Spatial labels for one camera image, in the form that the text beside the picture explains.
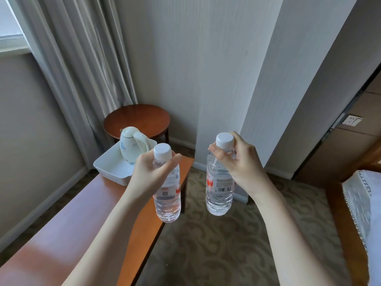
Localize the white bed linen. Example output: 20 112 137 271
342 170 381 286

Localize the person's left forearm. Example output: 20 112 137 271
61 187 168 286

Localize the round wooden side table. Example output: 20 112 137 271
103 104 171 144

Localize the long wooden desk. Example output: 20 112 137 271
0 156 195 286

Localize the grey curtain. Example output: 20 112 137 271
8 0 138 171

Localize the white electric kettle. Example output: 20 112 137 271
119 126 151 165

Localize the white rectangular tray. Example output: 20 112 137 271
93 139 158 187

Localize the wooden bed frame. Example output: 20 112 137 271
325 137 381 286

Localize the window frame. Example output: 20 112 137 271
0 0 32 56

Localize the brown wall panel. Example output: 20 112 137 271
294 65 381 188

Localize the person's right hand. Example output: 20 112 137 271
207 131 272 197

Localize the clear water bottle white cap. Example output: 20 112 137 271
152 143 182 223
206 132 237 216

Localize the white wall switch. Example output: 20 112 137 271
341 114 363 127

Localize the person's left hand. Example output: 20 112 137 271
127 151 182 203

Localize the person's right forearm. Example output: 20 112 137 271
248 181 337 286

